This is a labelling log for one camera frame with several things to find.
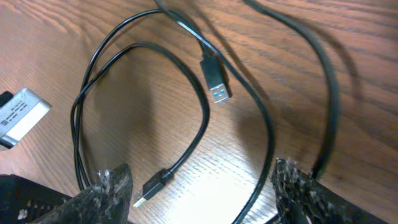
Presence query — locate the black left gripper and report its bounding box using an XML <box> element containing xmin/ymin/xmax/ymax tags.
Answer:
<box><xmin>1</xmin><ymin>174</ymin><xmax>71</xmax><ymax>223</ymax></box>

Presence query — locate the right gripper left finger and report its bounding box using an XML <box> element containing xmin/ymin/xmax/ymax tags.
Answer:
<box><xmin>33</xmin><ymin>164</ymin><xmax>133</xmax><ymax>224</ymax></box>

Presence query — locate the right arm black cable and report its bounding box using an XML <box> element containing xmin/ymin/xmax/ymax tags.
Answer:
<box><xmin>242</xmin><ymin>0</ymin><xmax>340</xmax><ymax>180</ymax></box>

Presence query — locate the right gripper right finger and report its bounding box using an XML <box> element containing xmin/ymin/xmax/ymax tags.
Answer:
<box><xmin>270</xmin><ymin>159</ymin><xmax>384</xmax><ymax>224</ymax></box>

